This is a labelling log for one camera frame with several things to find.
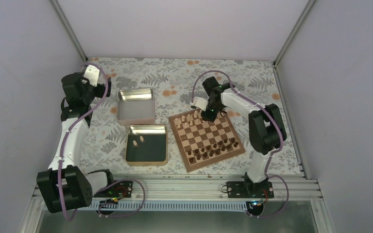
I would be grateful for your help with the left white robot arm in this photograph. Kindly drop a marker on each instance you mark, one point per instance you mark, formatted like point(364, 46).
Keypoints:
point(63, 186)

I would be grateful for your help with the floral table mat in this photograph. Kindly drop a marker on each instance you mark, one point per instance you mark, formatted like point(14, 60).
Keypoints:
point(174, 82)

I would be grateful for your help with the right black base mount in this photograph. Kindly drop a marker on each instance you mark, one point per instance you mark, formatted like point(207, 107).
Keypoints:
point(244, 189)

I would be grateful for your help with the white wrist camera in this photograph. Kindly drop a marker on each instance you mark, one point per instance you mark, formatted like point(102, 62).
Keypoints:
point(199, 102)
point(91, 75)

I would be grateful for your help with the right aluminium frame post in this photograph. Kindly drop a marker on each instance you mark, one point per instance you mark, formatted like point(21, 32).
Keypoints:
point(304, 14)

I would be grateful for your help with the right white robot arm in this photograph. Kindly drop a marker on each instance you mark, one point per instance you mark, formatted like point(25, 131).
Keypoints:
point(266, 128)

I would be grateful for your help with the wooden chess board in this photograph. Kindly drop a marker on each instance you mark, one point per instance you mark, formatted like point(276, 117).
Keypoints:
point(202, 143)

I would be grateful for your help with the gold tin with pieces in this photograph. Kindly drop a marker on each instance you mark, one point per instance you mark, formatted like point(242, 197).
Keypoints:
point(153, 151)

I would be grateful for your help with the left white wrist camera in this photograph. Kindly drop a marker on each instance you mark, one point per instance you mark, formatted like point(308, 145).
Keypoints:
point(91, 75)

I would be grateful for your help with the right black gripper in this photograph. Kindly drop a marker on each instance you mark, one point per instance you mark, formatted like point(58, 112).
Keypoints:
point(206, 117)

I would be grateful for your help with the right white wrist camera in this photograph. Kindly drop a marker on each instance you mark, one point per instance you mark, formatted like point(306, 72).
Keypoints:
point(199, 102)

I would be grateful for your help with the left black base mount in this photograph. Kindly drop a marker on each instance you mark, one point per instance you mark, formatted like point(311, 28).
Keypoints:
point(102, 178)

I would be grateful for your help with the aluminium front rail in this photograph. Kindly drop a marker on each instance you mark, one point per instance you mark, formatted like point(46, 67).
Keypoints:
point(201, 193)

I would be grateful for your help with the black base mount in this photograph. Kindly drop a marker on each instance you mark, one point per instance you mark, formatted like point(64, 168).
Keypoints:
point(244, 189)
point(102, 178)

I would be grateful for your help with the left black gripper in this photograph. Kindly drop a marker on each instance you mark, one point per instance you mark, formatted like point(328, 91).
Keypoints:
point(100, 90)

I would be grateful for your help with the aluminium corner frame post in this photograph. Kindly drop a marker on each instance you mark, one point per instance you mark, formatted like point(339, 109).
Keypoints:
point(68, 28)

